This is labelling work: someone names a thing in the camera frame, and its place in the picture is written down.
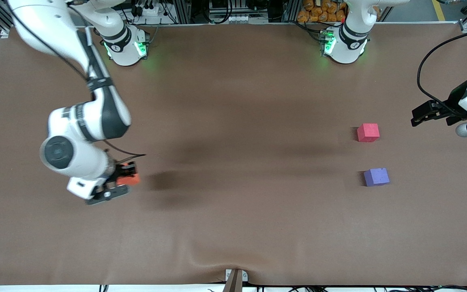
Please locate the brown table cover mat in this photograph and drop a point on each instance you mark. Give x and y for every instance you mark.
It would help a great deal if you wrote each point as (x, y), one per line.
(233, 211)

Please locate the purple foam block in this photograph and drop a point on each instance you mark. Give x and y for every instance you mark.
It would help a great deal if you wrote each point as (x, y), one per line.
(376, 177)

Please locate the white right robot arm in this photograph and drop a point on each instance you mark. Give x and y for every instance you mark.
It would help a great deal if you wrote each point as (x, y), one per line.
(95, 117)

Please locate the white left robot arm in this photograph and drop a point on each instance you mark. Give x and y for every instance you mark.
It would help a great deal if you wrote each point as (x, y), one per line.
(345, 52)

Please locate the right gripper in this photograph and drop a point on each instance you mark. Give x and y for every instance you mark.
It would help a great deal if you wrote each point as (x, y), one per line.
(117, 172)

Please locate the pile of orange packets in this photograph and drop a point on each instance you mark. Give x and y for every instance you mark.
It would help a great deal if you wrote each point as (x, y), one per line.
(318, 12)

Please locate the orange foam block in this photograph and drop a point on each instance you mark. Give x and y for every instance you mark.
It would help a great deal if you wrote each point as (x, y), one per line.
(133, 179)

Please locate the grey metal bracket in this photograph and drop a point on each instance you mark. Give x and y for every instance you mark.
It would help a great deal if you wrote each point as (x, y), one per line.
(236, 282)

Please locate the white terminal strip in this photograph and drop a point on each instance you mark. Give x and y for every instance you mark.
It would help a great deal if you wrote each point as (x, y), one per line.
(245, 18)

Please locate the white power strip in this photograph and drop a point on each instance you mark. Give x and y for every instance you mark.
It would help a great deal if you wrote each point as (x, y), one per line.
(152, 11)

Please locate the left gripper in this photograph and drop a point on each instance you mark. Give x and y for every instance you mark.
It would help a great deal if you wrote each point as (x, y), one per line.
(454, 98)

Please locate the red foam block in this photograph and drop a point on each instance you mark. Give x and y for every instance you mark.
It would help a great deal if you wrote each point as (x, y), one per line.
(368, 133)

